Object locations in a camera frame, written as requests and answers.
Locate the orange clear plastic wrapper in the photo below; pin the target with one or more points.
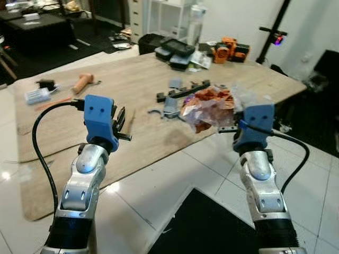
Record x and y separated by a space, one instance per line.
209 108

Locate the thin wooden stick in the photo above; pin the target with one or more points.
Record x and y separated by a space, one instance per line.
130 120

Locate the grey curved hook part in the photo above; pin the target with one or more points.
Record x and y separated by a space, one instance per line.
156 111

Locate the small black block part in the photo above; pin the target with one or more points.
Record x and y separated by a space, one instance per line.
161 97

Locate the long black bar part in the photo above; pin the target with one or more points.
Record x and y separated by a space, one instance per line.
190 89

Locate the small grey block part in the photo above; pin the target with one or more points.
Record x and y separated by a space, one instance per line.
175 83

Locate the thin red pen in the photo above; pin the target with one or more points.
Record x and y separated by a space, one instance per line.
53 103

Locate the clear bag with papers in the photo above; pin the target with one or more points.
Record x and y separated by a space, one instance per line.
201 60

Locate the orange black power tool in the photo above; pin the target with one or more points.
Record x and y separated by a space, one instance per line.
230 51

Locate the small black gadget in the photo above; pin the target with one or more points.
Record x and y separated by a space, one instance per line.
46 84

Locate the small white blue box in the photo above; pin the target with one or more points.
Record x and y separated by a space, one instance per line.
38 96

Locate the black electronic device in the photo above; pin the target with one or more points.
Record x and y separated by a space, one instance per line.
176 51

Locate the black floor mat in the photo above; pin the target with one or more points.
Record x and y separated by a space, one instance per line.
204 227

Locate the black stand with purple light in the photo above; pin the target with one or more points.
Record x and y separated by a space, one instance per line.
273 37

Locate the white shelf unit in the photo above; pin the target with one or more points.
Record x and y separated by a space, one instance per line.
169 18

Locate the black low table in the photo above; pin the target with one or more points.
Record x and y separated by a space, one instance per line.
39 29

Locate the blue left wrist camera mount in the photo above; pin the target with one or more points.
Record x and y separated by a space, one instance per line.
98 117

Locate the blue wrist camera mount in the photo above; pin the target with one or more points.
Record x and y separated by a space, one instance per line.
254 127
98 117

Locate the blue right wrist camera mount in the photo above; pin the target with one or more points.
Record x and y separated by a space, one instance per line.
254 127

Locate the grey printed bracket part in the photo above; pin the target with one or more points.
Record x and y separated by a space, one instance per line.
172 107

